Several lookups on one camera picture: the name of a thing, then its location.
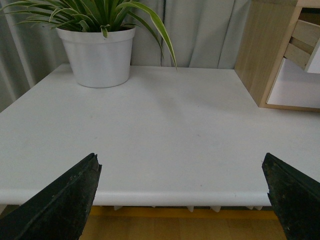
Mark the wooden drawer cabinet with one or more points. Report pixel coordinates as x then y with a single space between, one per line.
272 80

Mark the green spider plant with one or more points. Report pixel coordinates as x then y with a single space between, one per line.
92 16

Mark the white drawer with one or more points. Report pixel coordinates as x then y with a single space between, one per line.
303 48

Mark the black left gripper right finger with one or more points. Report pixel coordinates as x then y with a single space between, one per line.
295 198

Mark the white plant pot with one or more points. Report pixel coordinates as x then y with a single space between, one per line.
98 61

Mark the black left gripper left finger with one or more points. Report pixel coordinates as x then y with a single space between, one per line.
59 211

